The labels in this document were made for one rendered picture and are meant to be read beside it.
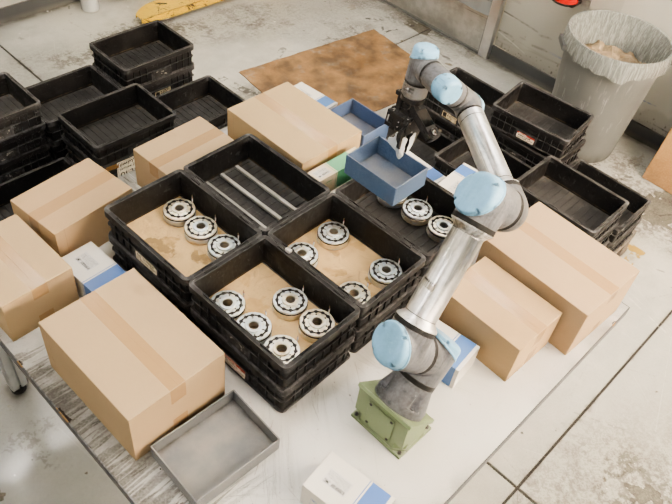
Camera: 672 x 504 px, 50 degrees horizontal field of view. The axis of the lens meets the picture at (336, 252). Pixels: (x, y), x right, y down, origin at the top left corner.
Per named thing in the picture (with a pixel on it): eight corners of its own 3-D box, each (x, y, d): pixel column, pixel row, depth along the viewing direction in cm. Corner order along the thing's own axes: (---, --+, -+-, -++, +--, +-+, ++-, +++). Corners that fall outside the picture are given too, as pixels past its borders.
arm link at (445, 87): (475, 93, 197) (454, 73, 203) (454, 76, 188) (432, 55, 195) (456, 116, 199) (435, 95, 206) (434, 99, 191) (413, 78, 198)
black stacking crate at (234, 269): (356, 336, 209) (362, 311, 201) (283, 396, 193) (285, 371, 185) (263, 260, 226) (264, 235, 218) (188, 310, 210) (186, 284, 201)
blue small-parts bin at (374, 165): (424, 185, 220) (428, 167, 215) (392, 206, 212) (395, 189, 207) (376, 152, 229) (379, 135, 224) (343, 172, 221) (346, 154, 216)
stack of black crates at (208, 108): (210, 130, 377) (209, 74, 352) (248, 159, 364) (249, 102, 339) (145, 160, 355) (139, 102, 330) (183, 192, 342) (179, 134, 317)
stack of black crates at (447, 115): (501, 154, 389) (519, 101, 365) (467, 176, 373) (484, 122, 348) (443, 118, 406) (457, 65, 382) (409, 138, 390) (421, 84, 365)
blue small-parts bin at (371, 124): (387, 136, 285) (389, 121, 280) (361, 151, 276) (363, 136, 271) (350, 112, 293) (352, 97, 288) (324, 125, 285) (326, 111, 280)
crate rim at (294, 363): (362, 315, 203) (363, 310, 201) (285, 376, 186) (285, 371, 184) (264, 238, 219) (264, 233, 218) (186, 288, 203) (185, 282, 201)
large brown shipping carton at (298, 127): (355, 173, 278) (362, 131, 263) (298, 206, 261) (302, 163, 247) (284, 123, 295) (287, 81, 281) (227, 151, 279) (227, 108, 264)
